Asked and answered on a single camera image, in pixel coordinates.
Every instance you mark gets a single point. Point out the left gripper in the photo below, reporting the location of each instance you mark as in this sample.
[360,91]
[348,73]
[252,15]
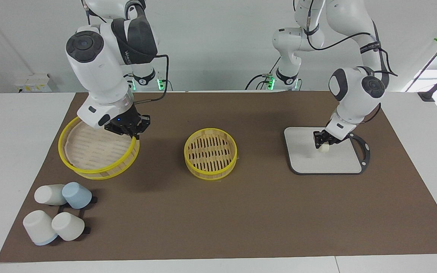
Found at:
[334,139]

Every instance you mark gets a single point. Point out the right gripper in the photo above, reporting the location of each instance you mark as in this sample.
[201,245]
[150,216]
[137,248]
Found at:
[121,123]

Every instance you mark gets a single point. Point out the white steamed bun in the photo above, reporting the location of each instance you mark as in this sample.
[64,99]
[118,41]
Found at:
[324,148]

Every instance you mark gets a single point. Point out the bamboo steamer lid yellow rim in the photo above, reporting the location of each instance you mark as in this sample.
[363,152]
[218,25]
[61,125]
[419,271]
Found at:
[93,151]

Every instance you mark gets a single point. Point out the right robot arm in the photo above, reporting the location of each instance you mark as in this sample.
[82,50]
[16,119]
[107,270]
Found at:
[97,76]

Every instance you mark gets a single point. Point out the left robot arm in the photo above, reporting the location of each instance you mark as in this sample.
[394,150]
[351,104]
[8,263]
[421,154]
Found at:
[355,79]

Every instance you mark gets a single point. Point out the bamboo steamer basket yellow rim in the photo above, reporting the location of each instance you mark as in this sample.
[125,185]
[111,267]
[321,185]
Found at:
[210,153]

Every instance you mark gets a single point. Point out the white board with black rim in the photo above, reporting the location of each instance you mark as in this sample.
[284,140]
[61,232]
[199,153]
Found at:
[324,161]

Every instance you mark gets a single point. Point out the light blue cup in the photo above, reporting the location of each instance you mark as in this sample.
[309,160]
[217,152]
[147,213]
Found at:
[77,194]

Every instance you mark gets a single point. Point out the black cup rack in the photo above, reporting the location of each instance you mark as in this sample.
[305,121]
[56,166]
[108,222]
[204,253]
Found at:
[85,212]

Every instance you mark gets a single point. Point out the white box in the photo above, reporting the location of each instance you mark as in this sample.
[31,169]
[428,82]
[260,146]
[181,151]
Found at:
[32,82]

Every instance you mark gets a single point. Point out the white cup with blue rim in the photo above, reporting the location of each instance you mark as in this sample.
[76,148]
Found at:
[38,227]

